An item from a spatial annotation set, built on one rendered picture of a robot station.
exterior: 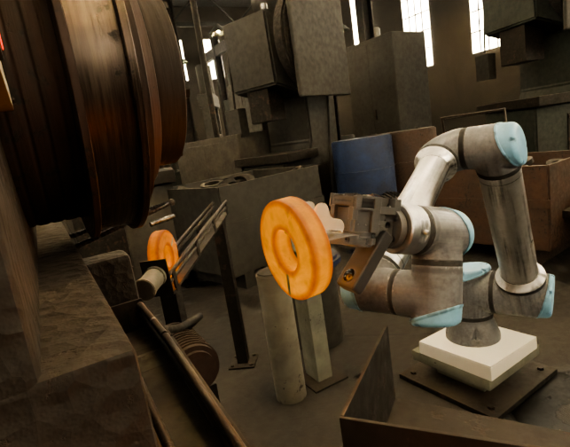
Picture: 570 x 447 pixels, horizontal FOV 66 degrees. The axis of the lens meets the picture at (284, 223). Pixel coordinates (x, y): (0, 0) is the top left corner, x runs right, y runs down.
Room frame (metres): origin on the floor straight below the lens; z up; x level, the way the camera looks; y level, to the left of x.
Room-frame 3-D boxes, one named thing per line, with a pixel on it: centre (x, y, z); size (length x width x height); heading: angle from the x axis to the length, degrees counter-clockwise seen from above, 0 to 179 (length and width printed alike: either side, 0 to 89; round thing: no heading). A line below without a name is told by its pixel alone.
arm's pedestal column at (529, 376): (1.50, -0.63, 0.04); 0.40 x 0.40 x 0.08; 32
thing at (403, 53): (5.80, -1.57, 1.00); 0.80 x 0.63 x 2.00; 33
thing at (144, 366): (0.73, 0.29, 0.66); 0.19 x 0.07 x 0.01; 28
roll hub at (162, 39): (0.77, 0.19, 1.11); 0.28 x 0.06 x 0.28; 28
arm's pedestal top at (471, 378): (1.50, -0.63, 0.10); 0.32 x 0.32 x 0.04; 32
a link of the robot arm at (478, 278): (1.50, -0.64, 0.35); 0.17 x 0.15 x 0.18; 51
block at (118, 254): (0.92, 0.40, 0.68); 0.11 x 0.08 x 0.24; 118
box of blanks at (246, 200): (3.49, 0.31, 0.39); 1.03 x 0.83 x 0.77; 133
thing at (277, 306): (1.56, 0.07, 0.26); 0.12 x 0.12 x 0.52
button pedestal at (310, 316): (1.67, -0.05, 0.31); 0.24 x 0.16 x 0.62; 28
